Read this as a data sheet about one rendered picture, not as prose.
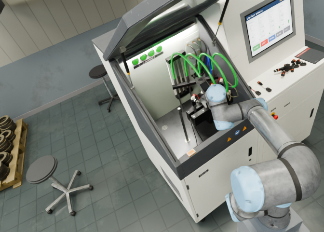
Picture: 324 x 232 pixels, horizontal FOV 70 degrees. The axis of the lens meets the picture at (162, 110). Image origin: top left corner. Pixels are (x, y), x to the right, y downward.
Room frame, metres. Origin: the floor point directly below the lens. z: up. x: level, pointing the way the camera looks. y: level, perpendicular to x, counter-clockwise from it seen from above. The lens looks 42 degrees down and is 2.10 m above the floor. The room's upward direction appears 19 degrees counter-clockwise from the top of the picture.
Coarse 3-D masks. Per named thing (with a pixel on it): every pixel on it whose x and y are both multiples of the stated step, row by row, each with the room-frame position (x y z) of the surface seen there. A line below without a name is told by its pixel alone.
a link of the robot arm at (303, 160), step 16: (256, 112) 0.56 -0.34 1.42; (256, 128) 0.51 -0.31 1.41; (272, 128) 0.45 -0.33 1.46; (272, 144) 0.40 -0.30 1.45; (288, 144) 0.35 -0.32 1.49; (304, 144) 0.34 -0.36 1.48; (288, 160) 0.29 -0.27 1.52; (304, 160) 0.28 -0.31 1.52; (304, 176) 0.24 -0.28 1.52; (320, 176) 0.24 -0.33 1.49; (304, 192) 0.22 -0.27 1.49
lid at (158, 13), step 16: (144, 0) 0.63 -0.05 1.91; (160, 0) 0.60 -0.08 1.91; (176, 0) 0.61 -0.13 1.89; (192, 0) 0.92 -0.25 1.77; (208, 0) 1.23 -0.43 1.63; (128, 16) 0.65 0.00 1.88; (144, 16) 0.62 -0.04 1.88; (160, 16) 0.87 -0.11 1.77; (176, 16) 1.16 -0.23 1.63; (192, 16) 1.47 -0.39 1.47; (128, 32) 0.69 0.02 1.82; (144, 32) 1.08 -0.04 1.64; (160, 32) 1.34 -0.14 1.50; (112, 48) 0.94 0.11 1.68; (128, 48) 1.24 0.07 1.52
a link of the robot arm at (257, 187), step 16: (272, 160) 0.32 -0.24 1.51; (240, 176) 0.30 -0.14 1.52; (256, 176) 0.28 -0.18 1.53; (272, 176) 0.27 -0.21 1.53; (288, 176) 0.25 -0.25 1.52; (240, 192) 0.27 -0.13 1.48; (256, 192) 0.24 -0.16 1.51; (272, 192) 0.23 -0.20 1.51; (288, 192) 0.23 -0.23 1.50; (240, 208) 0.34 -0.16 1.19; (256, 208) 0.22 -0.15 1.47
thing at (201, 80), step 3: (198, 78) 0.93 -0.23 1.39; (201, 78) 0.91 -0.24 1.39; (204, 78) 0.91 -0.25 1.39; (195, 81) 0.92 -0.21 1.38; (198, 81) 0.91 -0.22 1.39; (201, 81) 0.90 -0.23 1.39; (204, 81) 0.89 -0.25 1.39; (198, 84) 0.89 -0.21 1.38; (201, 84) 0.88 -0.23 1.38; (204, 84) 0.87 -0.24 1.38; (207, 84) 0.87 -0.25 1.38; (201, 87) 0.87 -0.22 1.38; (204, 87) 0.86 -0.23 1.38; (207, 87) 0.85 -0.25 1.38; (204, 90) 0.84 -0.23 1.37; (204, 93) 0.83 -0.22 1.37
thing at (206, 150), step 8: (248, 120) 0.94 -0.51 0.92; (232, 128) 0.90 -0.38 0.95; (240, 128) 0.92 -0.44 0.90; (248, 128) 0.94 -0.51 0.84; (216, 136) 0.88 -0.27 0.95; (224, 136) 0.88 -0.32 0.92; (232, 136) 0.90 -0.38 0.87; (240, 136) 0.92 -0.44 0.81; (200, 144) 0.86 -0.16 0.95; (208, 144) 0.84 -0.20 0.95; (216, 144) 0.86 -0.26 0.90; (224, 144) 0.88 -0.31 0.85; (200, 152) 0.82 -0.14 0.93; (208, 152) 0.84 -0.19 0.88; (216, 152) 0.86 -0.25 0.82; (184, 160) 0.79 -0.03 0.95; (192, 160) 0.80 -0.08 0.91; (200, 160) 0.82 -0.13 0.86; (208, 160) 0.83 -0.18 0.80; (184, 168) 0.78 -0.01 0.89; (192, 168) 0.80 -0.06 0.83
